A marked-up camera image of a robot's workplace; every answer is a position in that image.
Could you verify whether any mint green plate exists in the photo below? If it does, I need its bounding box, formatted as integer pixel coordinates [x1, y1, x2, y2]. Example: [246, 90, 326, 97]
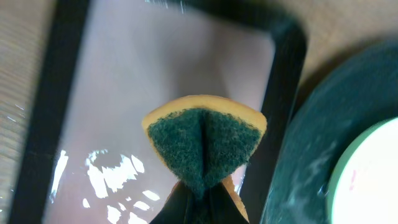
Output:
[326, 118, 397, 224]

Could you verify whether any yellow green scrub sponge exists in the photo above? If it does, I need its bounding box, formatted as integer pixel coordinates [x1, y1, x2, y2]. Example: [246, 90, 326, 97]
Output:
[142, 95, 267, 223]

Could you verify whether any round black serving tray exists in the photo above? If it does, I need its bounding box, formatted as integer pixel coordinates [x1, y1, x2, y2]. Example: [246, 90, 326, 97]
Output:
[261, 40, 397, 224]

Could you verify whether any black rectangular water tray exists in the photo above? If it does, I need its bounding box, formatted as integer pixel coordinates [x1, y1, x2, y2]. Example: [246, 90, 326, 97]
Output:
[6, 1, 307, 223]

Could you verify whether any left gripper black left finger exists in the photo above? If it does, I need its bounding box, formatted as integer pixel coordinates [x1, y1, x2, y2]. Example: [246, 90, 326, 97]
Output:
[150, 182, 195, 224]

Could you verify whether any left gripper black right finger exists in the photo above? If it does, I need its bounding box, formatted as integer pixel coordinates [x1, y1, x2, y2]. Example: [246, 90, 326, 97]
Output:
[201, 183, 249, 224]

